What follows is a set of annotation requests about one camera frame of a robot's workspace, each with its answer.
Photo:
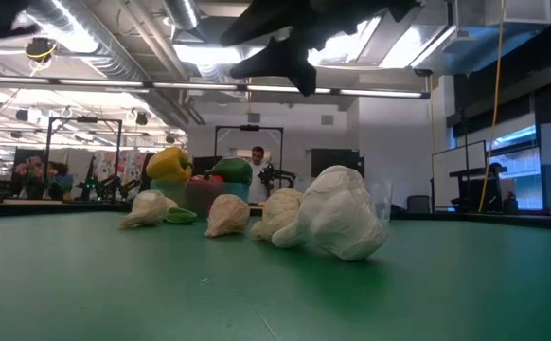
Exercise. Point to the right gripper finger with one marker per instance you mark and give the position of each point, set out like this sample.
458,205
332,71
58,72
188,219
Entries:
266,21
285,61

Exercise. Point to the green bell pepper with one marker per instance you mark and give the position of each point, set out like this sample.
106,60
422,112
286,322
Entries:
230,170

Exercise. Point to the red bell pepper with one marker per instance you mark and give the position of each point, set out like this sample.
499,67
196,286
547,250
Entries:
207,179

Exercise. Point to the yellow bell pepper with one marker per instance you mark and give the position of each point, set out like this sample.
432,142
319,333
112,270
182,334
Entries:
169,165

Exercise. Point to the white garlic bulb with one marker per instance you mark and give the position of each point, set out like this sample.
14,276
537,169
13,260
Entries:
337,213

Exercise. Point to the small green pepper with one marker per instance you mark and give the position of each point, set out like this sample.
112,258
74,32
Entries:
181,215

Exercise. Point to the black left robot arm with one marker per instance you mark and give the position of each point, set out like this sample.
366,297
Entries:
1,19

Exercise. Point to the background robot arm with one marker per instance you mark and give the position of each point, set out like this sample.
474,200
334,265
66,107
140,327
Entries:
275,176

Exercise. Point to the suspended linear light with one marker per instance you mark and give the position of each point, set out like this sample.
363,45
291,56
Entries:
195,85

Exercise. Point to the black monitor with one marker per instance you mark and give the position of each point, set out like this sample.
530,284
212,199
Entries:
337,161

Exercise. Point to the person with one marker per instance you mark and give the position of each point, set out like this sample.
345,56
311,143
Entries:
258,175

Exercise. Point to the teal translucent plastic basket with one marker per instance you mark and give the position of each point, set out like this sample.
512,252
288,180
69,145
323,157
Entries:
200,196

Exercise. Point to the clear plastic basket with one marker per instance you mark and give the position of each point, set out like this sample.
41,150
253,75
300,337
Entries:
382,201

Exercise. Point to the whiteboard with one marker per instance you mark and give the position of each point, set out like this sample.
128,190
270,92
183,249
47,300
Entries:
457,175

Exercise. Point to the black office chair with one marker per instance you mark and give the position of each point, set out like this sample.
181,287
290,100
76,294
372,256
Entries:
417,203

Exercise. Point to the black desk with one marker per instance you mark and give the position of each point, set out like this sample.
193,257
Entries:
474,189

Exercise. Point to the flower picture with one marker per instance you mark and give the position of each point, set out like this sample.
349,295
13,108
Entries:
31,168

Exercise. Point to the green table mat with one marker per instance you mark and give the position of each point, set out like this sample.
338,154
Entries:
114,284

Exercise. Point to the black rig frame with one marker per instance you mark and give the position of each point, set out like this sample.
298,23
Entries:
86,119
249,127

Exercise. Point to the silver ventilation duct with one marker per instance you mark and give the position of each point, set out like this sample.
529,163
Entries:
114,61

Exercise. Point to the black ceiling camera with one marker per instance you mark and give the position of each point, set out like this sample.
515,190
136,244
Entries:
39,48

